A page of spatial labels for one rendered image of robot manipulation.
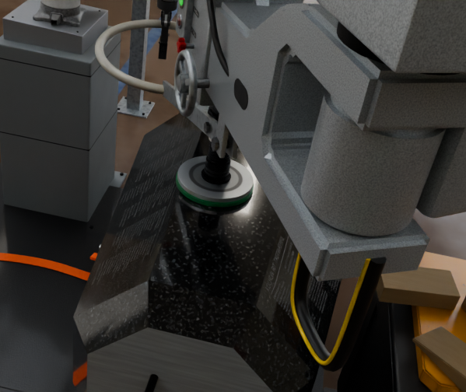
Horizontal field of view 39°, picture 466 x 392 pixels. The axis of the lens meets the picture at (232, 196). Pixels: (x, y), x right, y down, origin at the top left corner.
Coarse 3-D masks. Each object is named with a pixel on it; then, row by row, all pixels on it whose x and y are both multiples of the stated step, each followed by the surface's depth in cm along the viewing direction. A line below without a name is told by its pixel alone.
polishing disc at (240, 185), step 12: (204, 156) 190; (180, 168) 183; (192, 168) 184; (204, 168) 185; (240, 168) 187; (180, 180) 178; (192, 180) 179; (204, 180) 180; (240, 180) 182; (252, 180) 183; (192, 192) 175; (204, 192) 175; (216, 192) 176; (228, 192) 177; (240, 192) 177
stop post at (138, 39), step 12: (132, 0) 351; (144, 0) 350; (132, 12) 355; (144, 12) 354; (132, 36) 362; (144, 36) 361; (132, 48) 366; (144, 48) 367; (132, 60) 370; (144, 60) 373; (132, 72) 375; (144, 72) 380; (132, 96) 383; (120, 108) 387; (132, 108) 388; (144, 108) 391
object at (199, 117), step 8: (168, 88) 202; (168, 96) 203; (176, 104) 195; (192, 112) 178; (200, 112) 171; (192, 120) 179; (200, 120) 172; (208, 120) 165; (200, 128) 172; (208, 128) 164; (216, 128) 159; (208, 136) 165; (232, 136) 149; (216, 144) 149; (232, 144) 149; (232, 152) 149
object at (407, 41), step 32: (320, 0) 90; (352, 0) 82; (384, 0) 75; (416, 0) 70; (448, 0) 71; (352, 32) 83; (384, 32) 76; (416, 32) 72; (448, 32) 73; (384, 64) 86; (416, 64) 75; (448, 64) 76
